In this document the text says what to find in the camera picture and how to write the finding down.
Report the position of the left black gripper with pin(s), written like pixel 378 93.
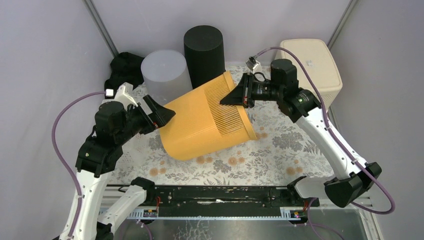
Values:
pixel 147 112

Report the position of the yellow plastic waste basket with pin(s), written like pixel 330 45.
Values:
pixel 202 125

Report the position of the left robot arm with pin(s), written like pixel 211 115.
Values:
pixel 91 177

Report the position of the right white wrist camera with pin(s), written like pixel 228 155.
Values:
pixel 254 66

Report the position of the cream large container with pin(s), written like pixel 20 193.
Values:
pixel 319 63

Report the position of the floral patterned table mat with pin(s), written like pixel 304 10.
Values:
pixel 281 153

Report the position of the black crumpled cloth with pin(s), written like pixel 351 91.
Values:
pixel 125 68

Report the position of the white perforated basket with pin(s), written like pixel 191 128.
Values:
pixel 132 149

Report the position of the black round bucket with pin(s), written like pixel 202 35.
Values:
pixel 204 54

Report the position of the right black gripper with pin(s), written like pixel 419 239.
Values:
pixel 242 95

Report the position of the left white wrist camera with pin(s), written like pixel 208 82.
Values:
pixel 122 95

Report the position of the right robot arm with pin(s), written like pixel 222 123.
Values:
pixel 352 172

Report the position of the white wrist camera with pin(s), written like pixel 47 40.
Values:
pixel 122 95
pixel 254 66

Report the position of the grey bucket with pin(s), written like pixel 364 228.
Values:
pixel 166 75

